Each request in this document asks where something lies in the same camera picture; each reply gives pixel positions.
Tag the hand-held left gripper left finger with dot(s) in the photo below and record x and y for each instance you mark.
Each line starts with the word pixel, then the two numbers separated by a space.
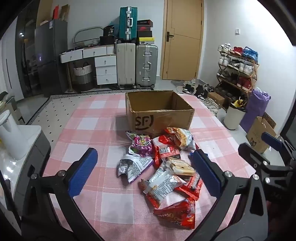
pixel 83 172

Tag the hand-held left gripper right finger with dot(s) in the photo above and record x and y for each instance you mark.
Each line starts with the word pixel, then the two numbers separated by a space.
pixel 205 172

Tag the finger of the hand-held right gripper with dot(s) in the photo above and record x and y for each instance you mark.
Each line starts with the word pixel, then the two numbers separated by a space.
pixel 271 139
pixel 252 154

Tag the small red snack packet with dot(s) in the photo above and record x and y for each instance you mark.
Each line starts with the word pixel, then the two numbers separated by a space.
pixel 192 187

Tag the beige biscuit packet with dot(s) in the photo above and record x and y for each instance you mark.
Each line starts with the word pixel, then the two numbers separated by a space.
pixel 181 167

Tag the orange noodle snack bag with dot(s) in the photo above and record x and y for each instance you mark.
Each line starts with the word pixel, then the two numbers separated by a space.
pixel 180 138

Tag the red chocolate packet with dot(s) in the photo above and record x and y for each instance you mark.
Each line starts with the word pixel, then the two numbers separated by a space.
pixel 167 151

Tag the large red snack bag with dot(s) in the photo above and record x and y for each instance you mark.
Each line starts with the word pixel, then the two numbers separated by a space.
pixel 178 213

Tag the silver snack bag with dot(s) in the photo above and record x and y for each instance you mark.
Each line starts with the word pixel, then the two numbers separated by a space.
pixel 136 166

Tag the white red snack packet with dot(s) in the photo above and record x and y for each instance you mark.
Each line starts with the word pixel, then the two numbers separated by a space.
pixel 161 140

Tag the purple snack bag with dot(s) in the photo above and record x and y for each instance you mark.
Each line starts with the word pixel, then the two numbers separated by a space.
pixel 141 144

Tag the brown cardboard box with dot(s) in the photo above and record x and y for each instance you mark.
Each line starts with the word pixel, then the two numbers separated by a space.
pixel 161 120

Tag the open brown carton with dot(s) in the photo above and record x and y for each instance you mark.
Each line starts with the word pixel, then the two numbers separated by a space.
pixel 256 134

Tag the dark patterned box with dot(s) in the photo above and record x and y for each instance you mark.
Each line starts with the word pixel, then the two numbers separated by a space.
pixel 269 120

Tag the white trash bin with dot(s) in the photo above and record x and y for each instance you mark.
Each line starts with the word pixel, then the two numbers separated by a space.
pixel 233 118

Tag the pink checked tablecloth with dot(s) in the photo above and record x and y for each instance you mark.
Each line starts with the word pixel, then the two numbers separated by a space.
pixel 97 129

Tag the grey white appliance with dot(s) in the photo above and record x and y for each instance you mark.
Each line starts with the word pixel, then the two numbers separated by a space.
pixel 32 157

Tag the small cardboard box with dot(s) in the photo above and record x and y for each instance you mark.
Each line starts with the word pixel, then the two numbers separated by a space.
pixel 216 98

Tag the wooden shoe rack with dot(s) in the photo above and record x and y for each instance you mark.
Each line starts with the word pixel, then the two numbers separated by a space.
pixel 233 83

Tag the patterned white rug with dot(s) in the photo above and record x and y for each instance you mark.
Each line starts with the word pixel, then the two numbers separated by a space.
pixel 53 109

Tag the scattered pile of shoes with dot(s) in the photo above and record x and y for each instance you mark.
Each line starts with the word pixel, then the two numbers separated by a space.
pixel 201 91

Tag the white kettle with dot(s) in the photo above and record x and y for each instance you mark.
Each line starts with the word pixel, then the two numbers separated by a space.
pixel 10 136

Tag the rows of sneakers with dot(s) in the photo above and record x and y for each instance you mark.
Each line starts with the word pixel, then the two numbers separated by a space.
pixel 251 52

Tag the grey door mat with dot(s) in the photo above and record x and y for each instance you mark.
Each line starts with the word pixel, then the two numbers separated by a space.
pixel 177 84

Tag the woven laundry basket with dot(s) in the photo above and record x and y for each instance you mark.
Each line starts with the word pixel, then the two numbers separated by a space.
pixel 82 76

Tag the white drawer desk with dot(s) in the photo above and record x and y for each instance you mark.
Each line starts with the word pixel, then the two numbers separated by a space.
pixel 105 69

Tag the beige suitcase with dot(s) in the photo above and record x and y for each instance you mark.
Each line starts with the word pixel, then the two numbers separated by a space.
pixel 126 64

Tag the dark glass cabinet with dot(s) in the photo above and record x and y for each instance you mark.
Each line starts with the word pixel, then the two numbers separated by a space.
pixel 27 69

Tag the grey refrigerator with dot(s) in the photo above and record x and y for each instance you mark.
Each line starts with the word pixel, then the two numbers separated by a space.
pixel 49 58

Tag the silver suitcase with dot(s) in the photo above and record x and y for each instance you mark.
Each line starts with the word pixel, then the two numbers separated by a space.
pixel 146 67

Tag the wooden door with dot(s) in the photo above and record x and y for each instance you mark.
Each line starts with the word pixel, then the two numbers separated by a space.
pixel 182 46

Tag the yellow black shoe box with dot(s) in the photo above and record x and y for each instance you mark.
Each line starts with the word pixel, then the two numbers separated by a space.
pixel 145 41

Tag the small black box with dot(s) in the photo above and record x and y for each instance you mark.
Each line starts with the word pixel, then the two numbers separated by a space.
pixel 108 30

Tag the dark shoe box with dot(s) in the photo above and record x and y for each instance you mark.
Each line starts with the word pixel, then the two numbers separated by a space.
pixel 145 34

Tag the teal suitcase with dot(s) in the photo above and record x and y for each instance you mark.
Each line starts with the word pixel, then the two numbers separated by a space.
pixel 126 23

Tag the red black shoe box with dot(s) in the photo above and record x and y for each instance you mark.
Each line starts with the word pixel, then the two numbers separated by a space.
pixel 144 28

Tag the brown cardboard sheet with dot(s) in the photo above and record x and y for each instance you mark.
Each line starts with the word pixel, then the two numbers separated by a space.
pixel 65 12

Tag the grey curved frame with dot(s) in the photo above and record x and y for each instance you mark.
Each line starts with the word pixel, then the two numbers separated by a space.
pixel 76 34

